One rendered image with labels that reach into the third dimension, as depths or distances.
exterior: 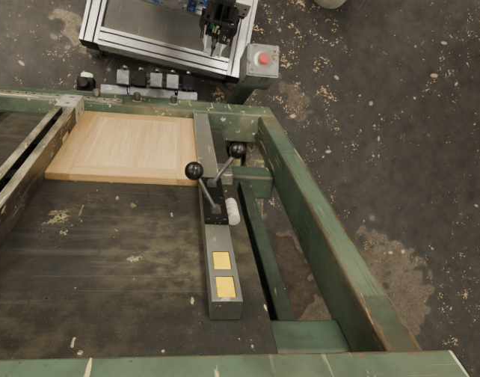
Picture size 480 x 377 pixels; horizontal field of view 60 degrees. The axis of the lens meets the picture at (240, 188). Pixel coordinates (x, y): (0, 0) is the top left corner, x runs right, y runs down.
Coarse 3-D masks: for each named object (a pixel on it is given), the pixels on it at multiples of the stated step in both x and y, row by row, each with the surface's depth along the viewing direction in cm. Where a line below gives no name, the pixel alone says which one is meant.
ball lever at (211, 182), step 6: (234, 144) 94; (240, 144) 94; (234, 150) 93; (240, 150) 93; (234, 156) 94; (240, 156) 94; (228, 162) 96; (222, 168) 96; (210, 180) 98; (216, 180) 97; (210, 186) 97; (216, 186) 97
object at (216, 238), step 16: (208, 128) 136; (208, 144) 123; (208, 160) 113; (208, 176) 104; (208, 224) 84; (208, 240) 80; (224, 240) 80; (208, 256) 75; (208, 272) 73; (224, 272) 72; (208, 288) 71; (240, 288) 69; (224, 304) 66; (240, 304) 66
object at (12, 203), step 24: (72, 96) 137; (48, 120) 116; (72, 120) 126; (24, 144) 100; (48, 144) 103; (0, 168) 88; (24, 168) 90; (0, 192) 80; (24, 192) 87; (0, 216) 75; (0, 240) 76
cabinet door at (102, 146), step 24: (96, 120) 135; (120, 120) 139; (144, 120) 141; (168, 120) 144; (192, 120) 147; (72, 144) 116; (96, 144) 119; (120, 144) 121; (144, 144) 123; (168, 144) 126; (192, 144) 127; (48, 168) 102; (72, 168) 104; (96, 168) 105; (120, 168) 107; (144, 168) 108; (168, 168) 111
